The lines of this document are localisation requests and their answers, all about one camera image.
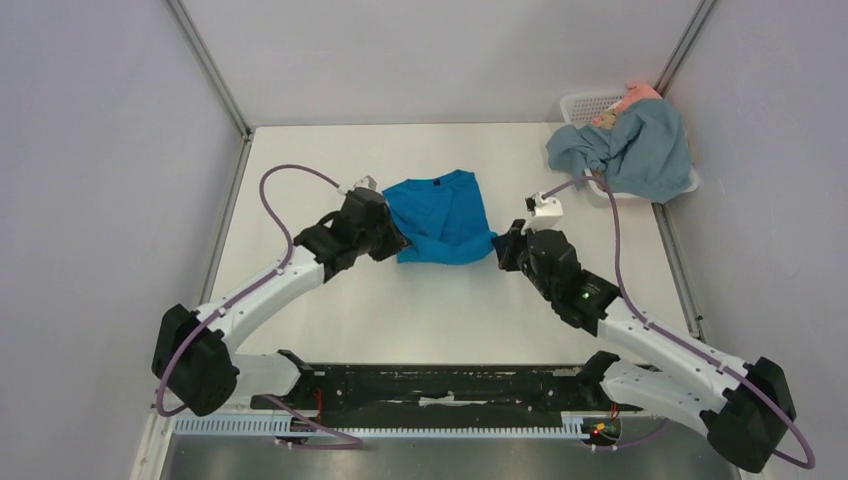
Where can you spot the pink t shirt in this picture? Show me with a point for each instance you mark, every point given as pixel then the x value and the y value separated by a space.
pixel 636 91

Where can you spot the aluminium corner frame post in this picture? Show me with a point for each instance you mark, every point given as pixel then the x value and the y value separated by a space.
pixel 685 44
pixel 209 67

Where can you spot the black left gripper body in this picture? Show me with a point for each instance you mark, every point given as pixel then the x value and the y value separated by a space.
pixel 383 241

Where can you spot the aluminium corner frame post right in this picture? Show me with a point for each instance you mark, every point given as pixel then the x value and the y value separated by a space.
pixel 685 44

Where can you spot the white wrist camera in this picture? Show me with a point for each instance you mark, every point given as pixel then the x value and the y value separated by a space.
pixel 367 182
pixel 545 212

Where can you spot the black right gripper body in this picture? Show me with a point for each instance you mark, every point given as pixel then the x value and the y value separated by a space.
pixel 515 248

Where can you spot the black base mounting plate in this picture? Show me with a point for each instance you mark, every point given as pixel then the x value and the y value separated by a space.
pixel 445 396

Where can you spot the tan t shirt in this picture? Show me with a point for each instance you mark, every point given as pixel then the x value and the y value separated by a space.
pixel 604 167

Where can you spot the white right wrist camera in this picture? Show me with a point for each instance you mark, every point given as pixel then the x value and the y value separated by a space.
pixel 545 212

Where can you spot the aluminium corner frame post left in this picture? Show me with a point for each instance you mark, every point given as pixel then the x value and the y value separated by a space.
pixel 209 67

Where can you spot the grey-blue t shirt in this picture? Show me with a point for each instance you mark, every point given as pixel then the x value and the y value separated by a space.
pixel 645 153

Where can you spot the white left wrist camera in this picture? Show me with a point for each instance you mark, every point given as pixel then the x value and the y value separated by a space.
pixel 367 182

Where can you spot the white slotted cable duct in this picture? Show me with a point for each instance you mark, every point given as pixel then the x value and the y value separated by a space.
pixel 283 425

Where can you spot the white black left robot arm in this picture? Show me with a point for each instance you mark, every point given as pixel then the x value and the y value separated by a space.
pixel 196 356

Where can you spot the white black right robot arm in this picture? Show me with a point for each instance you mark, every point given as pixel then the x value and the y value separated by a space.
pixel 743 409

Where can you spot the bright blue t shirt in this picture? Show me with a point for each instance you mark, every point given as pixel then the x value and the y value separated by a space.
pixel 443 218

